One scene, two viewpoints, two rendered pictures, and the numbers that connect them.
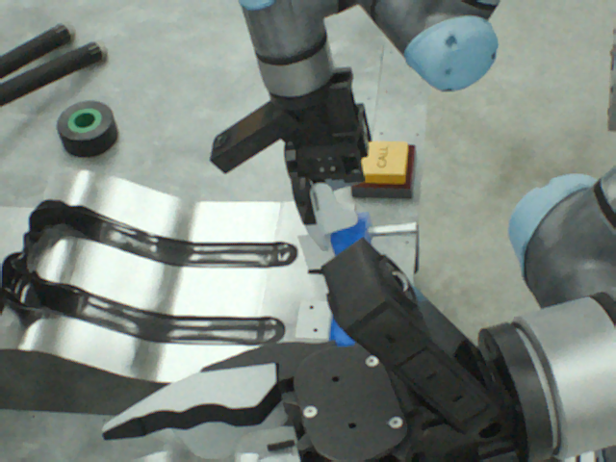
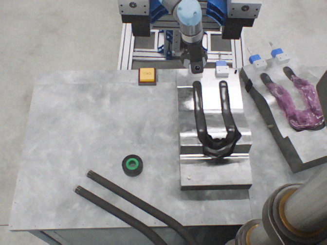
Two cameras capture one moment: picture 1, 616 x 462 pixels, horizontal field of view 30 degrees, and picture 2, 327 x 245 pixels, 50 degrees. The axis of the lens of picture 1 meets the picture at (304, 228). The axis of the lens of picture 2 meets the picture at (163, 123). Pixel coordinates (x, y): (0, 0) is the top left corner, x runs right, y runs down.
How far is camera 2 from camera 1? 1.45 m
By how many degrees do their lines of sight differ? 53
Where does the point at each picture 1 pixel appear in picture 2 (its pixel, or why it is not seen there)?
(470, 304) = not seen: hidden behind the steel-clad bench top
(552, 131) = (25, 115)
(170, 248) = (197, 114)
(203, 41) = (83, 138)
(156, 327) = (225, 112)
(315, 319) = (222, 69)
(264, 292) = (209, 87)
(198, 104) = (116, 134)
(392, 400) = not seen: outside the picture
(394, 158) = (147, 70)
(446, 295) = not seen: hidden behind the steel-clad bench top
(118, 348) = (238, 116)
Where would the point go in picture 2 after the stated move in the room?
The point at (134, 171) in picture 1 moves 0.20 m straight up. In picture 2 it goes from (148, 148) to (146, 125)
